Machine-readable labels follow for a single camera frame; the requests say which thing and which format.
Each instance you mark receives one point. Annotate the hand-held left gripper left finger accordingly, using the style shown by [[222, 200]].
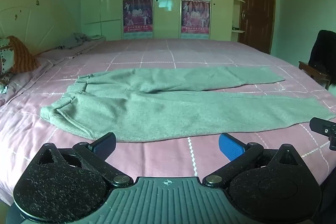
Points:
[[105, 144]]

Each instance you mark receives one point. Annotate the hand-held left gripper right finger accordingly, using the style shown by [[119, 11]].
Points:
[[231, 146]]

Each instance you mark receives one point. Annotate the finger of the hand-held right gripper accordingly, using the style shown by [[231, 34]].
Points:
[[321, 128]]

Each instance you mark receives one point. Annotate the grey-green pants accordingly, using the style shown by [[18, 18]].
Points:
[[170, 108]]

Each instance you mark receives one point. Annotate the wooden chair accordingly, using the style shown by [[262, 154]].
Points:
[[313, 71]]

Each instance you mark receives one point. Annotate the bed with pink checked sheet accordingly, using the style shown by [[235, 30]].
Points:
[[157, 53]]

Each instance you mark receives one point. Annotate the crumpled grey cloth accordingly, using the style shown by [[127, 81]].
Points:
[[74, 40]]

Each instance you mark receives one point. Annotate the orange pillow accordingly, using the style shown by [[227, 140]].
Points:
[[22, 56]]

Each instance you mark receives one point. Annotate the patterned pillow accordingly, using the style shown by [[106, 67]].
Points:
[[5, 56]]

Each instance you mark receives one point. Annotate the cream headboard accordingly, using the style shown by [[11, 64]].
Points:
[[39, 22]]

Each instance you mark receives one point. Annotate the brown wooden door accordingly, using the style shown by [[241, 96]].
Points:
[[258, 3]]

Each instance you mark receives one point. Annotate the wall poster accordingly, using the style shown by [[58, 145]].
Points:
[[138, 15], [195, 16]]

